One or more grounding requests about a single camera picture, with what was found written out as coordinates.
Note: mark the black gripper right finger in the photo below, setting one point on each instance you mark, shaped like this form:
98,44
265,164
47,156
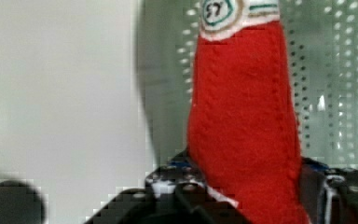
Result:
329,195

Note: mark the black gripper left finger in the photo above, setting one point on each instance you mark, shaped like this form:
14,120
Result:
175,193

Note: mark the red felt ketchup bottle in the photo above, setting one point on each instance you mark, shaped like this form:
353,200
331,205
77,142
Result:
242,128

